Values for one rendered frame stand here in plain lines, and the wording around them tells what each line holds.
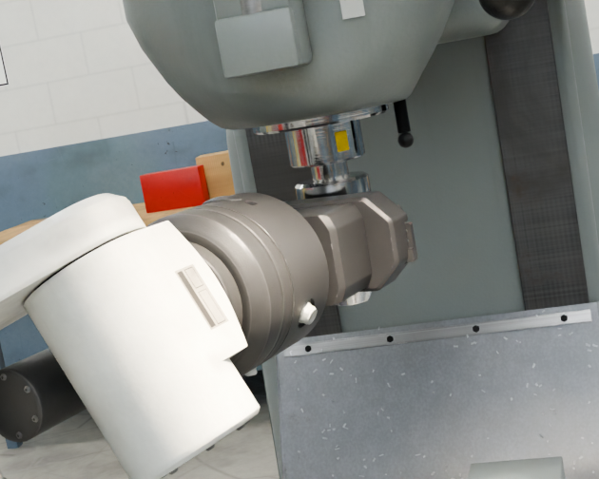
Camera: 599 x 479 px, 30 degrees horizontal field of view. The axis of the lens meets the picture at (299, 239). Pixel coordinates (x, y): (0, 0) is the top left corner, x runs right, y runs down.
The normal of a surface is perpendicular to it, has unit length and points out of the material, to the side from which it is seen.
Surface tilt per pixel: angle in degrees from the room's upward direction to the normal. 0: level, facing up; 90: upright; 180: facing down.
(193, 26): 92
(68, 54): 90
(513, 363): 63
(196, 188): 90
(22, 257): 72
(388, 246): 89
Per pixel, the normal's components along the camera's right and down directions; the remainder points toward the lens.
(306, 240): 0.76, -0.43
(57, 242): 0.19, -0.21
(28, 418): -0.45, 0.20
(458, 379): -0.25, -0.28
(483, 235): -0.21, 0.18
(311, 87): -0.03, 0.56
